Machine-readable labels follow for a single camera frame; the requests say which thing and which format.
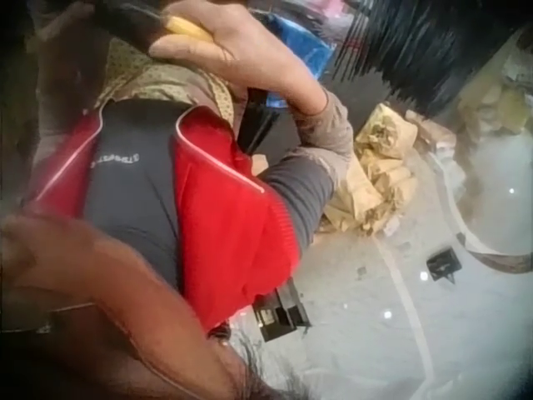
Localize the person's right hand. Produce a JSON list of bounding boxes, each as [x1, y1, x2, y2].
[[148, 0, 330, 117]]

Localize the person's left hand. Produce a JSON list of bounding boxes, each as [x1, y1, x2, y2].
[[37, 2, 99, 55]]

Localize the yellow handled screwdriver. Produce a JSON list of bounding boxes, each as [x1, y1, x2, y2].
[[139, 4, 215, 44]]

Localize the blue plastic bag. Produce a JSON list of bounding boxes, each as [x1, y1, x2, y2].
[[264, 11, 336, 110]]

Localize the black flat bar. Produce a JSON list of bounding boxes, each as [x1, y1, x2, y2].
[[238, 85, 281, 153]]

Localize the bundle of black strips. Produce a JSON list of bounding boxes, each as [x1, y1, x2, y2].
[[331, 0, 516, 120]]

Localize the heap of tan paper packets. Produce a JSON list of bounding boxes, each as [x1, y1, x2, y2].
[[322, 102, 420, 235]]

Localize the small black plastic part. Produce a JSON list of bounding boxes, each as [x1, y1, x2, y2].
[[426, 247, 462, 285]]

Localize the black plastic bracket parts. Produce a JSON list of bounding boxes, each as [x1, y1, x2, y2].
[[252, 275, 312, 343]]

